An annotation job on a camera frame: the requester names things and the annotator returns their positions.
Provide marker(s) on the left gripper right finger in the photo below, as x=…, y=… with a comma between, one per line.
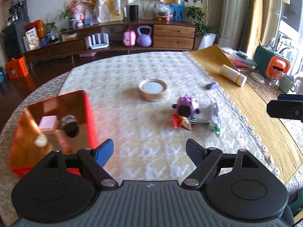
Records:
x=195, y=152

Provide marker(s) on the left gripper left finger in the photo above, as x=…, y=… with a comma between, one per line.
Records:
x=103, y=152

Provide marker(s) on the black round tin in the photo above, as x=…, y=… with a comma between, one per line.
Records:
x=70, y=126

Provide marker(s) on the purple dinosaur toy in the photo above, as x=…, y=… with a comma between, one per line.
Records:
x=187, y=106

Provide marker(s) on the small cream shell ball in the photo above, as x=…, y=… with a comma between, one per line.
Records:
x=41, y=141

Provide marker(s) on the pink rectangular eraser block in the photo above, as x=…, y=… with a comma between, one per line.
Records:
x=48, y=123

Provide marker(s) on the white and yellow bottle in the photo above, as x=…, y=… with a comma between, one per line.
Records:
x=233, y=75

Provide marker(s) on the purple rectangular block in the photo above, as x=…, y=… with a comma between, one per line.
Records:
x=212, y=85

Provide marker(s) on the red metal tin box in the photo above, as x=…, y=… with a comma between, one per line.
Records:
x=24, y=154

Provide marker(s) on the brown tape roll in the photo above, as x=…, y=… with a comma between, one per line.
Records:
x=152, y=89

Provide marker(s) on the green ceramic mug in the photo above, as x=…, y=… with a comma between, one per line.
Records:
x=286, y=83

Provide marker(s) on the clear glass cup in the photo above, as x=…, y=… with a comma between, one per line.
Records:
x=275, y=78

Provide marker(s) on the red snack wrapper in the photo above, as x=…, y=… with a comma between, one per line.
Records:
x=180, y=121

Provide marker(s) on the cream round coaster lid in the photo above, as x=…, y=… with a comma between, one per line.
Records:
x=257, y=77

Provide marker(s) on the clear plastic tube packet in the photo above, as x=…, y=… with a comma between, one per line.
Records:
x=215, y=116

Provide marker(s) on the orange green tissue box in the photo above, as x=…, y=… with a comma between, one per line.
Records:
x=268, y=61

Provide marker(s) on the stack of colourful books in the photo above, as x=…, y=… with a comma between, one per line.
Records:
x=239, y=59

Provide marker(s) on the quilted cream table cloth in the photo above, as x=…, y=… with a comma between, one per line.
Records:
x=147, y=146

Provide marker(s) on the white wifi router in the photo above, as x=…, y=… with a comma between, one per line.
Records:
x=98, y=41

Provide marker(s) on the orange paper bag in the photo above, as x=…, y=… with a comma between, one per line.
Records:
x=16, y=68

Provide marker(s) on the pink toy backpack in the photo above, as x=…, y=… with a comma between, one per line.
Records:
x=129, y=38

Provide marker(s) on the purple kettlebell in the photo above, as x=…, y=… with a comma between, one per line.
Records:
x=144, y=39

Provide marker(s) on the wooden tv cabinet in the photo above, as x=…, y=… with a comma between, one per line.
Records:
x=166, y=36

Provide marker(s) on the cereal box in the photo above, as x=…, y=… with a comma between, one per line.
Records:
x=32, y=39

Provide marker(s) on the black mini fridge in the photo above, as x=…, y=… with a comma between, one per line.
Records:
x=13, y=34

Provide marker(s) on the potted green plant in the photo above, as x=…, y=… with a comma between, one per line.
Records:
x=199, y=14

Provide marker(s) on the black cylinder speaker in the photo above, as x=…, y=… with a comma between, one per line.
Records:
x=133, y=12

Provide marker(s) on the pink plush doll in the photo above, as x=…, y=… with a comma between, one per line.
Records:
x=77, y=8

